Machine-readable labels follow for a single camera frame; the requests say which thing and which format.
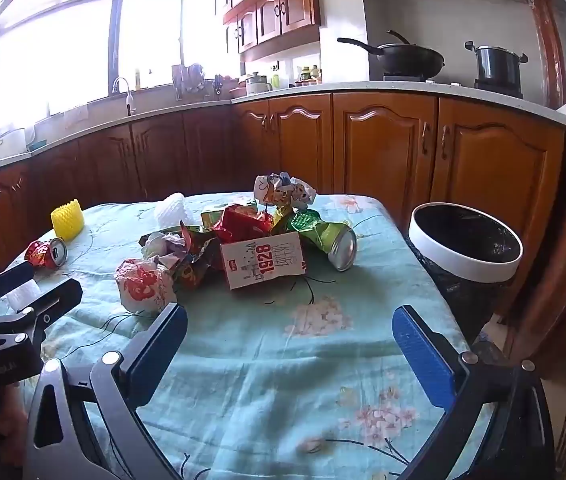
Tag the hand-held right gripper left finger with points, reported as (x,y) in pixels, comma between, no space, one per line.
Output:
(163,342)

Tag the white carton box red print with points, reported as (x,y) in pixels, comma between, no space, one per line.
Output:
(263,260)

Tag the white kitchen countertop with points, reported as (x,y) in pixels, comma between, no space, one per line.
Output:
(313,90)

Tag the colourful snack wrapper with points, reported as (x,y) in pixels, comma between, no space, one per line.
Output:
(195,270)

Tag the dark cooking pot with lid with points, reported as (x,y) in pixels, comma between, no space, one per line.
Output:
(498,65)

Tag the group of condiment bottles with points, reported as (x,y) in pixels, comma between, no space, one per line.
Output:
(308,76)

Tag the kitchen window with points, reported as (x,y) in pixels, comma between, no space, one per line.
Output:
(63,60)

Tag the green cup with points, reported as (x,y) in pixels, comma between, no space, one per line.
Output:
(276,80)

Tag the dish rack with utensils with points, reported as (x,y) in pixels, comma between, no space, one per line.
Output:
(190,79)

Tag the black wok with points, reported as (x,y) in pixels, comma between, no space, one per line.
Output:
(408,60)

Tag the white round bowl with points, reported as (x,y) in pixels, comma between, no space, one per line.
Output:
(463,266)

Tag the white red paper wrapper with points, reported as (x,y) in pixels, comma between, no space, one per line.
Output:
(143,285)

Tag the wooden upper kitchen cabinets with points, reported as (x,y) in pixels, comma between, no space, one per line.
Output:
(288,5)

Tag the white tissue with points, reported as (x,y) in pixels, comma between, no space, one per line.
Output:
(158,245)

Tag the white kitchen appliance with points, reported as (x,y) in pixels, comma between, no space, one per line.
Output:
(13,141)

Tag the white pot with lid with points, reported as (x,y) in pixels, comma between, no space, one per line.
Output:
(258,83)

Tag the small white foam fruit net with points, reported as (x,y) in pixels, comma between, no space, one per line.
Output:
(25,296)

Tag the wooden kitchen cabinets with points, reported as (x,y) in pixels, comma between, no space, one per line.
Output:
(388,140)
(288,5)

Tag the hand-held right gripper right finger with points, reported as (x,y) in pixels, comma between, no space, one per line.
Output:
(420,355)

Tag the floral teal tablecloth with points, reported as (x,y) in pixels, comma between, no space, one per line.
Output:
(273,360)

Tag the gas stove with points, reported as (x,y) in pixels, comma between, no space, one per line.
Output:
(498,88)

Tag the yellow foam fruit net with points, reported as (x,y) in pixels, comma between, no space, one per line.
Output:
(68,221)

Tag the red drink can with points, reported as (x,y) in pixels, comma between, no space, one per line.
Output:
(43,254)

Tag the large white foam fruit net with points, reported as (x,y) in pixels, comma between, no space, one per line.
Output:
(170,210)

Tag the red snack wrapper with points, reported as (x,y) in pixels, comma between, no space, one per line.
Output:
(243,222)

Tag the crushed green drink can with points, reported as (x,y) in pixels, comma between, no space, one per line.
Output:
(330,240)

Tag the chrome sink faucet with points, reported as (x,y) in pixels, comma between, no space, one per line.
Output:
(128,95)

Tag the printed paper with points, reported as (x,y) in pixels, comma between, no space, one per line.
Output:
(285,191)

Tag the wooden lower kitchen cabinets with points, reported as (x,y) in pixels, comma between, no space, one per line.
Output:
(388,140)

